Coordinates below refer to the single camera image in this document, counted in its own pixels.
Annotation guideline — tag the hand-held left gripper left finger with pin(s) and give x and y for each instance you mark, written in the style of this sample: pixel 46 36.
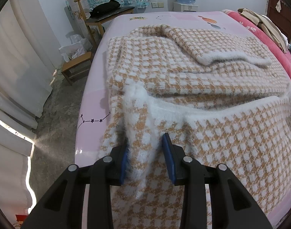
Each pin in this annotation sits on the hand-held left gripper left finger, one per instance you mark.
pixel 122 164

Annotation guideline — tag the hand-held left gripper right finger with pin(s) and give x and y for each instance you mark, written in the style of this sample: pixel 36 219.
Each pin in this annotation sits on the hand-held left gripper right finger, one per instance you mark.
pixel 169 162

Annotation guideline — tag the beige white checkered knit coat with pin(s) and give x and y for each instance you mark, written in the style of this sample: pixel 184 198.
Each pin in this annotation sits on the beige white checkered knit coat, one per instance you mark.
pixel 207 88

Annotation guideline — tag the beige clothes pile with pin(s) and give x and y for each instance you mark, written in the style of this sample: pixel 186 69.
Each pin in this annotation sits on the beige clothes pile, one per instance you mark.
pixel 264 23

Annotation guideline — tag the pink floral blanket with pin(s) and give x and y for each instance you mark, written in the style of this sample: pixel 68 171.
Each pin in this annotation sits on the pink floral blanket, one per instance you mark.
pixel 288 62

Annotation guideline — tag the brown wooden door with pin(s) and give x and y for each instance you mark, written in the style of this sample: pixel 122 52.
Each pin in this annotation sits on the brown wooden door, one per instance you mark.
pixel 281 21

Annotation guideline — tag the hanging white sock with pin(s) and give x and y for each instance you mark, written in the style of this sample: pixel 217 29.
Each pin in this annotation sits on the hanging white sock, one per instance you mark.
pixel 278 5

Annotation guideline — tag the small wooden stool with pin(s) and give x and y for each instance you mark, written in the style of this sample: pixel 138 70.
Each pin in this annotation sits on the small wooden stool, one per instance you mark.
pixel 76 63

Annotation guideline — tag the clear plastic bag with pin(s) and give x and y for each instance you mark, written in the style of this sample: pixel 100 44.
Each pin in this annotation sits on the clear plastic bag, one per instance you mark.
pixel 75 46

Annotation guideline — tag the white curtain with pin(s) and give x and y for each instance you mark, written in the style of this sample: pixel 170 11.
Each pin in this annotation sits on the white curtain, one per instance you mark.
pixel 16 64

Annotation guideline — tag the white water dispenser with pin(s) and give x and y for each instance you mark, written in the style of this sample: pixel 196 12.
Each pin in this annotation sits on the white water dispenser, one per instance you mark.
pixel 184 6

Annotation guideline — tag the black bag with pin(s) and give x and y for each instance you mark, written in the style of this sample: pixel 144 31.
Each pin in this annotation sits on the black bag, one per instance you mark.
pixel 104 8

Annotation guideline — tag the wooden chair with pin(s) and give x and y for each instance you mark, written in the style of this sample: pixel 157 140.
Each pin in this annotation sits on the wooden chair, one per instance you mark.
pixel 82 9

